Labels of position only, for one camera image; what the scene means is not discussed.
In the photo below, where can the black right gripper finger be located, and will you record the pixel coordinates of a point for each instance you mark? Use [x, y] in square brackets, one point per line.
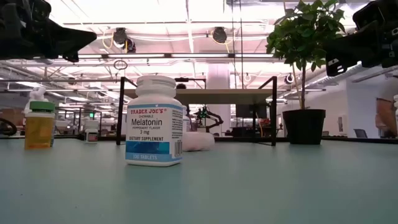
[337, 65]
[348, 43]

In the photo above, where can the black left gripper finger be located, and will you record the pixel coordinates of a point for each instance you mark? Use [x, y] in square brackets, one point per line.
[71, 37]
[70, 56]

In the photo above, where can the green-capped caffeine bottle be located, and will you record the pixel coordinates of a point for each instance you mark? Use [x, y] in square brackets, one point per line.
[42, 106]

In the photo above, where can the small white Excedrin bottle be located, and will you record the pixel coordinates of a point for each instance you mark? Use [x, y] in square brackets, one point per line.
[92, 135]

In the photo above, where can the white Trader Joe's melatonin bottle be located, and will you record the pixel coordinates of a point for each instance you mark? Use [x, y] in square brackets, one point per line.
[154, 124]

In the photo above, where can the black background robot arm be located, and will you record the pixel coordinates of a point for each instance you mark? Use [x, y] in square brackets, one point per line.
[214, 118]

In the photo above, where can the person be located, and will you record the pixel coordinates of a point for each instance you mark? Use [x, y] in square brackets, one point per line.
[181, 86]
[385, 112]

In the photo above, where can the green plant in black pot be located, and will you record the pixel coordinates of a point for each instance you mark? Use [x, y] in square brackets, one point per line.
[303, 126]

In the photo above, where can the grey office chair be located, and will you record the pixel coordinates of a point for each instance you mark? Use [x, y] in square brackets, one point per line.
[360, 133]

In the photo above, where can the dark background monitor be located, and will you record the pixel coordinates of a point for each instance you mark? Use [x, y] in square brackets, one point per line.
[248, 111]

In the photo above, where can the white bottle blue-striped label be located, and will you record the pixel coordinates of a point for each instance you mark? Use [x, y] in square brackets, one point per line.
[186, 123]

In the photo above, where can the plain white bottle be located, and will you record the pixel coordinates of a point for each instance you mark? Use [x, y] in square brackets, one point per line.
[199, 141]

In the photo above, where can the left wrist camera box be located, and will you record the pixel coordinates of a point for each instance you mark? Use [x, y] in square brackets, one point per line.
[40, 11]

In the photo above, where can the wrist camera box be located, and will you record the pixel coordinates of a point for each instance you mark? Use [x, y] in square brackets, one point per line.
[40, 11]
[376, 14]

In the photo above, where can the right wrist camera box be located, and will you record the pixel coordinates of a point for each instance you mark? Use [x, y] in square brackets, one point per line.
[376, 14]

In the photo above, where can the wooden shelf black metal frame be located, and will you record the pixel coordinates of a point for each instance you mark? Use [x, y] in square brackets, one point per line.
[224, 96]

